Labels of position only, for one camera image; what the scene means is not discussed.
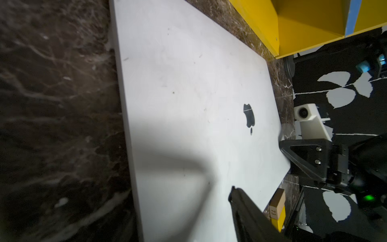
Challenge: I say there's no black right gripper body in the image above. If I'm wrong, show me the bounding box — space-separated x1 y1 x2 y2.
279 134 387 208

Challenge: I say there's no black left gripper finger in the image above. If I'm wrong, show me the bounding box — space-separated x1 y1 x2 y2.
228 187 290 242

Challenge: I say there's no silver laptop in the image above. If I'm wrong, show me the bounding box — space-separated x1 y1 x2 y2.
110 1 290 242

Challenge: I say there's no wooden flat block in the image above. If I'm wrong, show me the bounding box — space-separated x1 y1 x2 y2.
269 188 286 220

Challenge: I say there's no yellow shelf with blue board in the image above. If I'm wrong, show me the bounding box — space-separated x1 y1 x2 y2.
230 0 387 59

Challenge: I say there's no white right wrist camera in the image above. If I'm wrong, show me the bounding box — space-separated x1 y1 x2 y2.
294 103 333 141

